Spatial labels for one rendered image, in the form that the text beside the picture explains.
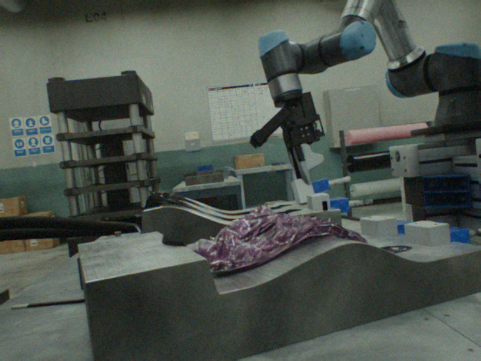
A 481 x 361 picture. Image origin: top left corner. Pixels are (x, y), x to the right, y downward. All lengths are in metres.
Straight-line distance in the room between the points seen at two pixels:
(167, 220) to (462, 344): 0.54
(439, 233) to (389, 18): 0.87
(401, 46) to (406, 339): 1.08
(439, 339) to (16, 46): 7.94
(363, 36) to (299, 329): 0.71
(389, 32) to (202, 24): 6.41
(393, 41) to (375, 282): 1.01
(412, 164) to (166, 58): 6.53
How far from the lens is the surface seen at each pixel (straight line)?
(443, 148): 1.39
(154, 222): 0.86
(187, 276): 0.46
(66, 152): 5.04
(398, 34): 1.47
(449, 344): 0.52
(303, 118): 1.04
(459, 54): 1.45
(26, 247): 7.64
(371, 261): 0.56
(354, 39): 1.05
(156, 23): 7.79
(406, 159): 1.35
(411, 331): 0.55
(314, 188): 1.03
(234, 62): 7.61
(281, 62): 1.07
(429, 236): 0.69
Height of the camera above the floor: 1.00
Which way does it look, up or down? 3 degrees down
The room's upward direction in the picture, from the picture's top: 6 degrees counter-clockwise
